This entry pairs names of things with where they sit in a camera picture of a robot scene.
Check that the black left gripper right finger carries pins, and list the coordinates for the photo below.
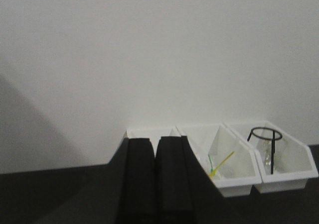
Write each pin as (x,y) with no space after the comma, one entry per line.
(174,200)

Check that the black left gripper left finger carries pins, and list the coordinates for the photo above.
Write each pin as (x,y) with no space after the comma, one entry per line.
(140,188)

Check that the green plastic stick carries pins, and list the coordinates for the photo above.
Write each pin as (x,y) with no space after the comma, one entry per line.
(211,165)

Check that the left white storage bin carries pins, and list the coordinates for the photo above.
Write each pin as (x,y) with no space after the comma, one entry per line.
(152,133)

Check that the white storage bin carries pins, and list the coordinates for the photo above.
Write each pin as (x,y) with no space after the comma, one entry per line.
(239,173)
(152,133)
(293,160)

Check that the middle white storage bin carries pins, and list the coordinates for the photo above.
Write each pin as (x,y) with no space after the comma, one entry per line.
(239,173)

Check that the clear glass flask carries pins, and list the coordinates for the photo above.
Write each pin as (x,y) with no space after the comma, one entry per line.
(265,148)

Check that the right white storage bin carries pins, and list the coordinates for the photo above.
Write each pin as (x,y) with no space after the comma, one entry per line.
(293,160)

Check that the black wire tripod stand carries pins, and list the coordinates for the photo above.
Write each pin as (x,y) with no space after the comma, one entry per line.
(276,135)

